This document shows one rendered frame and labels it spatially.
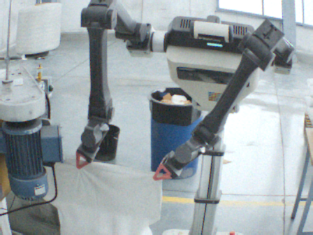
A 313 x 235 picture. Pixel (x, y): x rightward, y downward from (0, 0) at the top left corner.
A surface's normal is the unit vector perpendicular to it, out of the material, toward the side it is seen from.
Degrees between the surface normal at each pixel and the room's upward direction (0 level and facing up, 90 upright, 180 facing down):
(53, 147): 90
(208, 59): 40
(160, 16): 90
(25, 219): 90
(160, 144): 93
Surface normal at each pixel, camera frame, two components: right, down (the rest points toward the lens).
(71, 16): -0.21, 0.32
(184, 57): -0.11, -0.52
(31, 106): 0.72, 0.27
